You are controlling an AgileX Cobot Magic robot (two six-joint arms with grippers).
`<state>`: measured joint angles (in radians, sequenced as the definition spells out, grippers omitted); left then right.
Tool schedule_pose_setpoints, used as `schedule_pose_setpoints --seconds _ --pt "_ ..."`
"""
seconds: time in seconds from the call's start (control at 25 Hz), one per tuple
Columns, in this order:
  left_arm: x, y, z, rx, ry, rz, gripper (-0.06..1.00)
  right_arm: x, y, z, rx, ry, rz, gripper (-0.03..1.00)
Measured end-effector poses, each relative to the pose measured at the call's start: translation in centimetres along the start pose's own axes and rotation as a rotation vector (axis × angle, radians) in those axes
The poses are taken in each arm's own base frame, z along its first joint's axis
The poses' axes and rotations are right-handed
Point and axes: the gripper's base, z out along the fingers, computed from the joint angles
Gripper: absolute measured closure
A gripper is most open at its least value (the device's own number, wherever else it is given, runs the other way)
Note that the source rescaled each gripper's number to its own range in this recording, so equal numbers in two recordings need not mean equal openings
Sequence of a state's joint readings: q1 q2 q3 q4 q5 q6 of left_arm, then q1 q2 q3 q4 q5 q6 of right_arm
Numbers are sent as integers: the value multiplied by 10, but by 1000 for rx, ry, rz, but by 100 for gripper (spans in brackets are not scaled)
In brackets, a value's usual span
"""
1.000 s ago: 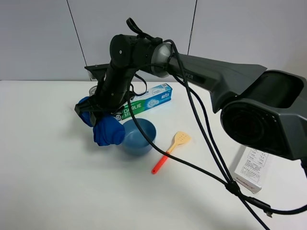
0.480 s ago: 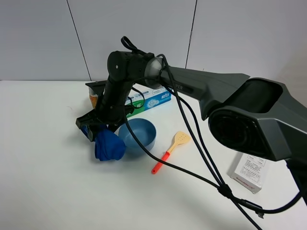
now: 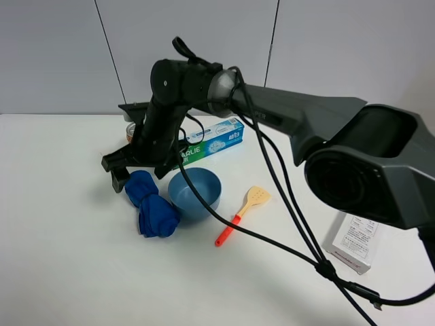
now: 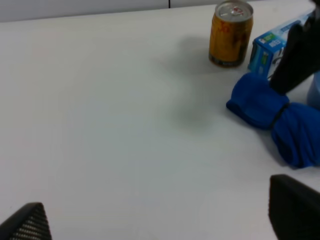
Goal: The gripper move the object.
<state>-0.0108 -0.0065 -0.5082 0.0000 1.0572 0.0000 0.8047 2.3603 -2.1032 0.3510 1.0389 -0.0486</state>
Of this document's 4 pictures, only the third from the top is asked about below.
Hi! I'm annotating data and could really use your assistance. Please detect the blue plastic bowl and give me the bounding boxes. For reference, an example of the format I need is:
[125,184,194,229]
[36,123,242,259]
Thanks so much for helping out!
[167,167,222,224]

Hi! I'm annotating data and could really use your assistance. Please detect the spatula with orange handle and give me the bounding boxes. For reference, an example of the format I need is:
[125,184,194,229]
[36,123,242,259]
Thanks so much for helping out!
[214,186,271,247]

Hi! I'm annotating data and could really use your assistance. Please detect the white cardboard box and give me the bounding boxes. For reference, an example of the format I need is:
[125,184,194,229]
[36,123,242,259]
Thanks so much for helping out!
[322,212,385,275]

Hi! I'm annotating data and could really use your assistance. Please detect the blue cloth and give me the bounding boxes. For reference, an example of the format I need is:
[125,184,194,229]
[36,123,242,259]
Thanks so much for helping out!
[124,170,180,238]

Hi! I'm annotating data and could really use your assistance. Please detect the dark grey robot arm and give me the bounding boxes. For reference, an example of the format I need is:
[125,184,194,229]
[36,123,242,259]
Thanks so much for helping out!
[101,58,434,258]

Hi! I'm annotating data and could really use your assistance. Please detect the blue green toothpaste box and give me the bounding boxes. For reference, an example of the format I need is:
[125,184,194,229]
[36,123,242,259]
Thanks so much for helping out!
[179,117,245,166]

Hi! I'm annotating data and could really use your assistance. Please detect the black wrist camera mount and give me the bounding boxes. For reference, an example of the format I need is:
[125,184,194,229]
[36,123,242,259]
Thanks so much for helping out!
[118,102,149,124]

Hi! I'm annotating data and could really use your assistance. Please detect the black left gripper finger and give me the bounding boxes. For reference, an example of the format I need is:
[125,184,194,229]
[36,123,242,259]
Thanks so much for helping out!
[110,167,130,194]

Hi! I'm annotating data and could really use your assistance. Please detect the black cable bundle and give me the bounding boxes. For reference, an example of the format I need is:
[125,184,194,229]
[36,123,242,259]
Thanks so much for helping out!
[171,37,435,326]

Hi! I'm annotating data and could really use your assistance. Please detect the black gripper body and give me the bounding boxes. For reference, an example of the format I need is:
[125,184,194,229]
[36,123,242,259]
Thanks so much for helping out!
[101,136,180,180]

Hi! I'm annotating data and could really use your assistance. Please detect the orange drink can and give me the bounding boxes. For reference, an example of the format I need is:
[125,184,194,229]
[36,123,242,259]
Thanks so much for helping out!
[126,122,136,143]

